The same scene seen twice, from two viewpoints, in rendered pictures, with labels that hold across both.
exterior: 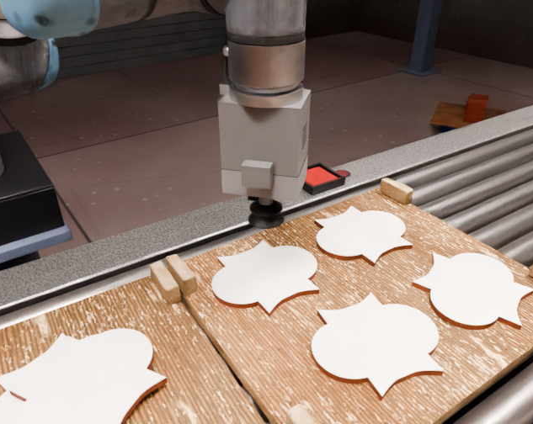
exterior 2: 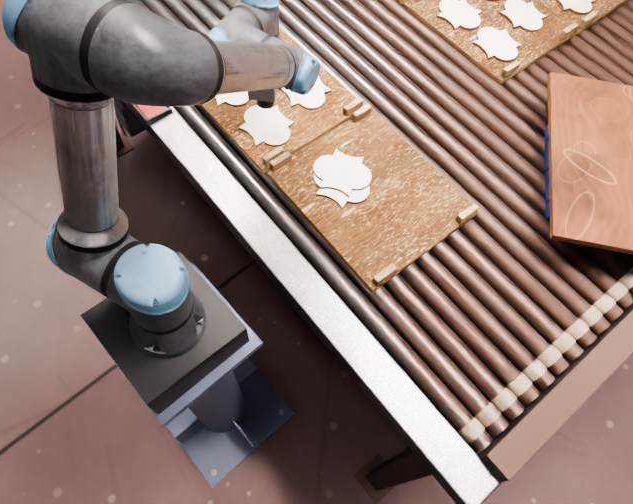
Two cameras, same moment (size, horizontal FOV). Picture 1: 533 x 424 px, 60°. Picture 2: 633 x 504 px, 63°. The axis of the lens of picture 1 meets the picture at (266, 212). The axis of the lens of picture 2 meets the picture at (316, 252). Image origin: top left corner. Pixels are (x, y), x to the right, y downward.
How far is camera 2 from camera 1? 123 cm
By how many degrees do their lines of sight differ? 67
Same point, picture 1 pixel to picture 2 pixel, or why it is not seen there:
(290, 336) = (304, 116)
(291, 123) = not seen: hidden behind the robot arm
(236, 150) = not seen: hidden behind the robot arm
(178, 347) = (315, 153)
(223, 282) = (276, 140)
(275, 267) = (262, 120)
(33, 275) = (264, 238)
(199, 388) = (334, 143)
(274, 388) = (330, 120)
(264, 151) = not seen: hidden behind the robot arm
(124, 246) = (233, 202)
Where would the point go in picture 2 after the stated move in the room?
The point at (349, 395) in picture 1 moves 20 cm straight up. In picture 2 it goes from (330, 100) to (336, 39)
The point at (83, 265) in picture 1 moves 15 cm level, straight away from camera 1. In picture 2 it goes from (253, 216) to (197, 245)
